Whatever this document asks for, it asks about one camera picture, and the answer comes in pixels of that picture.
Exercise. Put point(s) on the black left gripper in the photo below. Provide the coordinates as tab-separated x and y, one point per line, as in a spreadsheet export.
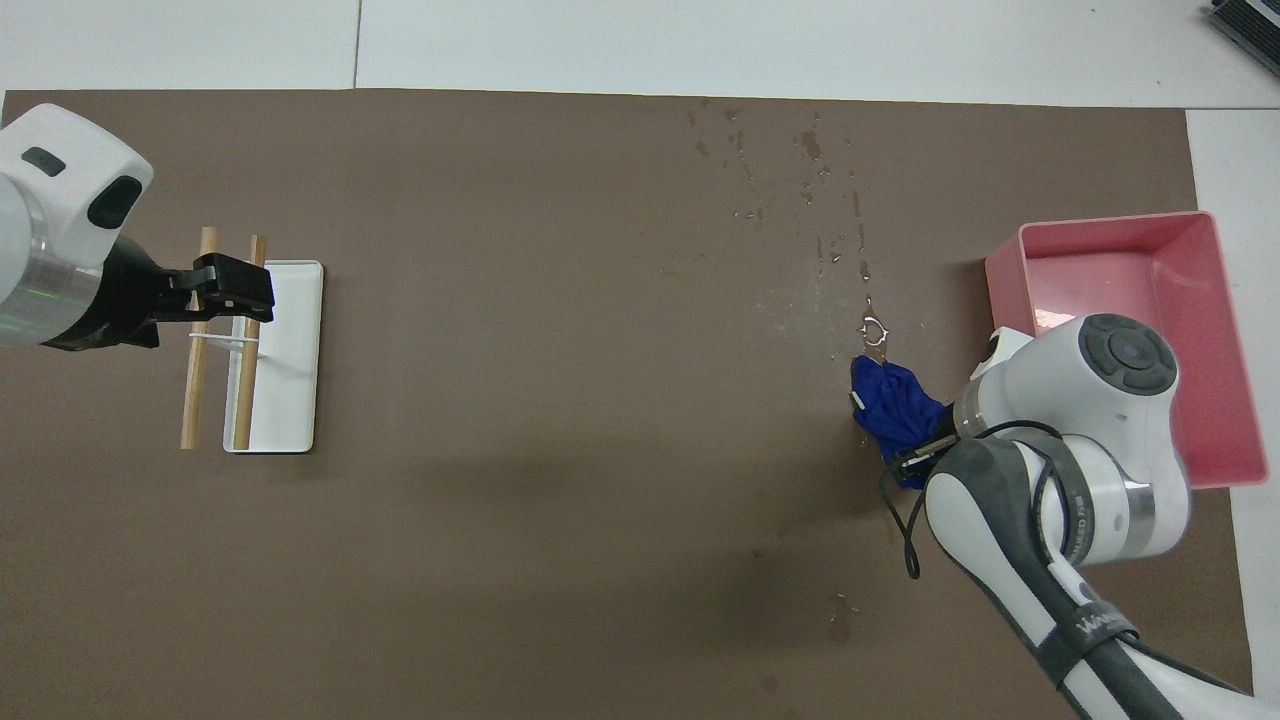
125	300

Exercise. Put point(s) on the blue cloth towel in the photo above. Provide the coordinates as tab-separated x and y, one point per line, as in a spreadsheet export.
895	405

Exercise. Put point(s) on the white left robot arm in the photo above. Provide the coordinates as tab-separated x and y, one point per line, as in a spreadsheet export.
50	200

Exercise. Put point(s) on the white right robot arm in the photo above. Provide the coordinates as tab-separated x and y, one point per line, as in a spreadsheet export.
1090	400

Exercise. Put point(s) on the spilled water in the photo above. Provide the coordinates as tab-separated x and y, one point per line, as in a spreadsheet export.
810	145

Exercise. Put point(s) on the short wooden rack rod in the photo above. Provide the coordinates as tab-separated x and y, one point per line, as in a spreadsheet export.
243	400

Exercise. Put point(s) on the long wooden rack rod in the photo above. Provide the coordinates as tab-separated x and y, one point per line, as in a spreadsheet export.
192	400

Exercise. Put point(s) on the pink plastic bin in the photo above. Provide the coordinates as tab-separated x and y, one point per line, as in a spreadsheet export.
1200	300

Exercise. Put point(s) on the brown table mat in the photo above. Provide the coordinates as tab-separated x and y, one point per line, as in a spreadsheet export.
550	350

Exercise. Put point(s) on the grey ribbed device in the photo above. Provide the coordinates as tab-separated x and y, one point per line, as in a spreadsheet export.
1255	18

